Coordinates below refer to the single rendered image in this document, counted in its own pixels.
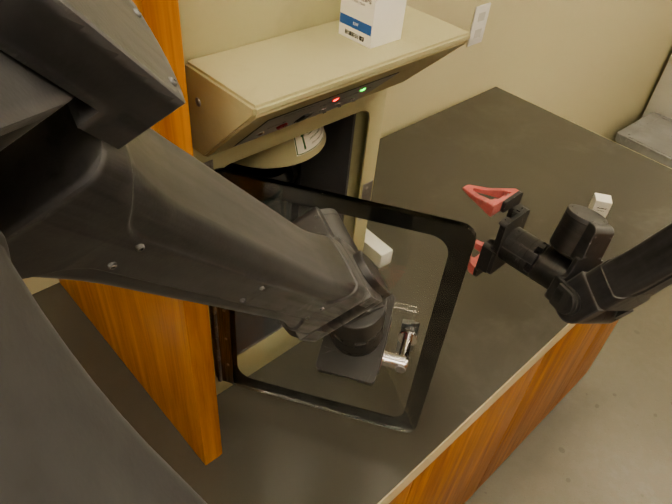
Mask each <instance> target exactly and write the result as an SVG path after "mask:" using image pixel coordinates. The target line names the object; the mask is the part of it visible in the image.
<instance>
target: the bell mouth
mask: <svg viewBox="0 0 672 504"><path fill-rule="evenodd" d="M325 142H326V133H325V130H324V127H320V128H318V129H315V130H313V131H310V132H308V133H305V134H303V135H300V136H298V137H295V138H293V139H290V140H288V141H285V142H283V143H280V144H278V145H275V146H273V147H270V148H268V149H265V150H263V151H260V152H258V153H255V154H253V155H251V156H248V157H246V158H243V159H241V160H238V161H236V162H233V163H235V164H238V165H242V166H247V167H254V168H281V167H288V166H292V165H296V164H299V163H302V162H304V161H307V160H309V159H310V158H312V157H314V156H315V155H316V154H318V153H319V152H320V151H321V150H322V148H323V147H324V145H325Z"/></svg>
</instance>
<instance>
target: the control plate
mask: <svg viewBox="0 0 672 504"><path fill-rule="evenodd" d="M398 73H399V72H397V73H394V74H392V75H389V76H386V77H384V78H381V79H378V80H375V81H373V82H370V83H367V84H364V85H362V86H359V87H356V88H354V89H351V90H348V91H345V92H343V93H340V94H337V95H334V96H332V97H329V98H326V99H324V100H321V101H318V102H315V103H313V104H310V105H307V106H305V107H302V108H299V109H296V110H294V111H291V112H288V113H285V114H283V115H280V116H277V117H275V118H272V119H269V120H267V121H266V122H265V123H263V124H262V125H261V126H259V127H258V128H257V129H256V130H254V131H253V132H252V133H250V134H249V135H248V136H246V137H245V138H244V139H242V140H241V141H240V142H239V143H237V144H236V145H235V146H237V145H240V144H243V143H245V142H248V141H251V140H253V139H256V138H258V137H261V136H264V135H266V134H269V133H271V132H274V131H277V129H276V127H278V126H279V125H281V124H284V123H288V126H290V125H292V124H295V123H294V122H295V121H296V120H298V119H299V118H300V117H302V116H303V115H306V114H308V113H311V112H314V113H312V115H310V116H309V117H307V118H306V119H308V118H311V117H313V116H316V115H318V114H321V113H322V111H321V112H319V111H320V110H322V109H324V108H327V109H325V111H329V110H331V109H334V108H337V106H334V105H336V104H337V103H339V102H342V103H341V104H340V105H341V106H342V105H344V104H347V103H350V102H352V100H349V99H351V98H353V97H356V98H355V100H357V99H359V98H361V97H362V96H364V95H365V94H367V93H368V92H370V91H372V90H373V89H375V88H376V87H378V86H379V85H381V84H382V83H384V82H386V81H387V80H389V79H390V78H392V77H393V76H395V75H396V74H398ZM365 87H367V88H366V89H365V90H364V91H360V92H359V90H361V89H363V88H365ZM338 97H340V98H339V99H338V100H337V101H333V102H332V100H334V99H336V98H338ZM263 131H264V133H263V134H262V135H260V136H256V135H257V134H259V133H261V132H263ZM235 146H233V147H235Z"/></svg>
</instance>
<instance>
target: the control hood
mask: <svg viewBox="0 0 672 504"><path fill-rule="evenodd" d="M338 32H339V20H336V21H333V22H329V23H325V24H321V25H318V26H314V27H310V28H307V29H303V30H299V31H296V32H292V33H288V34H285V35H281V36H277V37H273V38H270V39H266V40H262V41H259V42H255V43H251V44H248V45H244V46H240V47H237V48H233V49H229V50H226V51H222V52H218V53H214V54H211V55H207V56H203V57H200V58H196V59H192V60H189V61H187V63H186V64H185V72H186V82H187V93H188V103H189V113H190V124H191V134H192V144H193V148H194V149H196V150H197V151H198V152H200V153H201V154H202V155H203V156H207V157H209V156H211V155H214V154H217V153H219V152H222V151H224V150H227V149H230V148H232V147H233V146H235V145H236V144H237V143H239V142H240V141H241V140H242V139H244V138H245V137H246V136H248V135H249V134H250V133H252V132H253V131H254V130H256V129H257V128H258V127H259V126H261V125H262V124H263V123H265V122H266V121H267V120H269V119H272V118H275V117H277V116H280V115H283V114H285V113H288V112H291V111H294V110H296V109H299V108H302V107H305V106H307V105H310V104H313V103H315V102H318V101H321V100H324V99H326V98H329V97H332V96H334V95H337V94H340V93H343V92H345V91H348V90H351V89H354V88H356V87H359V86H362V85H364V84H367V83H370V82H373V81H375V80H378V79H381V78H384V77H386V76H389V75H392V74H394V73H397V72H399V73H398V74H396V75H395V76H393V77H392V78H390V79H389V80H387V81H386V82H384V83H382V84H381V85H379V86H378V87H376V88H375V89H373V90H372V91H370V92H368V93H367V94H365V95H364V96H362V97H361V98H363V97H365V96H368V95H371V94H373V93H376V92H378V91H381V90H384V89H386V88H389V87H391V86H394V85H397V84H399V83H402V82H404V81H406V80H407V79H409V78H410V77H412V76H414V75H415V74H417V73H419V72H420V71H422V70H423V69H425V68H427V67H428V66H430V65H431V64H433V63H435V62H436V61H438V60H440V59H441V58H443V57H444V56H446V55H448V54H449V53H451V52H452V51H454V50H456V49H457V48H459V47H461V46H462V45H464V44H465V43H467V42H468V39H470V36H471V35H470V34H469V32H468V31H466V30H464V29H461V28H459V27H457V26H454V25H452V24H449V23H447V22H445V21H442V20H440V19H438V18H435V17H433V16H431V15H428V14H426V13H424V12H421V11H419V10H416V9H414V8H412V7H409V6H407V5H406V8H405V14H404V21H403V27H402V34H401V39H399V40H396V41H393V42H390V43H387V44H384V45H381V46H378V47H375V48H371V49H369V48H367V47H365V46H363V45H361V44H359V43H357V42H355V41H353V40H351V39H349V38H347V37H345V36H343V35H341V34H339V33H338Z"/></svg>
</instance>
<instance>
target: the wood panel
mask: <svg viewBox="0 0 672 504"><path fill-rule="evenodd" d="M132 1H133V2H134V3H135V5H136V6H137V8H138V10H139V11H140V12H141V14H142V16H143V17H144V19H145V21H146V22H147V24H148V26H149V27H150V29H151V31H152V32H153V34H154V36H155V38H156V39H157V41H158V43H159V45H160V46H161V48H162V50H163V52H164V54H165V56H166V58H167V60H168V62H169V64H170V66H171V68H172V70H173V72H174V74H175V76H176V78H177V81H178V83H179V85H180V88H181V90H182V93H183V96H184V99H185V101H186V103H185V104H184V105H182V106H181V107H180V108H178V109H177V110H175V111H174V112H172V113H171V114H169V115H168V116H167V117H165V118H164V119H162V120H161V121H159V122H158V123H156V124H155V125H154V126H152V127H151V129H153V130H154V131H156V132H157V133H159V134H160V135H162V136H163V137H165V138H166V139H167V140H169V141H170V142H172V143H173V144H175V145H176V146H178V147H179V148H181V149H182V150H184V151H185V152H187V153H188V154H190V155H191V156H193V148H192V137H191V127H190V117H189V107H188V96H187V86H186V76H185V66H184V55H183V45H182V35H181V25H180V14H179V4H178V0H132ZM59 282H60V283H61V285H62V286H63V287H64V288H65V290H66V291H67V292H68V293H69V295H70V296H71V297H72V298H73V300H74V301H75V302H76V303H77V305H78V306H79V307H80V308H81V310H82V311H83V312H84V314H85V315H86V316H87V317H88V319H89V320H90V321H91V322H92V324H93V325H94V326H95V327H96V329H97V330H98V331H99V332H100V334H101V335H102V336H103V337H104V339H105V340H106V341H107V342H108V344H109V345H110V346H111V347H112V349H113V350H114V351H115V352H116V354H117V355H118V356H119V357H120V359H121V360H122V361H123V362H124V364H125V365H126V366H127V367H128V369H129V370H130V371H131V372H132V374H133V375H134V376H135V378H136V379H137V380H138V381H139V383H140V384H141V385H142V386H143V388H144V389H145V390H146V391H147V393H148V394H149V395H150V396H151V398H152V399H153V400H154V401H155V403H156V404H157V405H158V406H159V408H160V409H161V410H162V411H163V413H164V414H165V415H166V416H167V418H168V419H169V420H170V421H171V423H172V424H173V425H174V426H175V428H176V429H177V430H178V431H179V433H180V434H181V435H182V436H183V438H184V439H185V440H186V441H187V443H188V444H189V445H190V447H191V448H192V449H193V450H194V452H195V453H196V454H197V455H198V457H199V458H200V459H201V460H202V462H203V463H204V464H205V465H208V464H209V463H210V462H212V461H213V460H214V459H216V458H217V457H219V456H220V455H221V454H222V445H221V435H220V424H219V414H218V404H217V394H216V383H215V373H214V363H213V353H212V342H211V332H210V322H209V312H208V305H204V304H199V303H194V302H189V301H184V300H179V299H174V298H169V297H164V296H159V295H154V294H149V293H144V292H139V291H135V290H130V289H125V288H120V287H115V286H110V285H104V284H98V283H92V282H85V281H76V280H67V279H59Z"/></svg>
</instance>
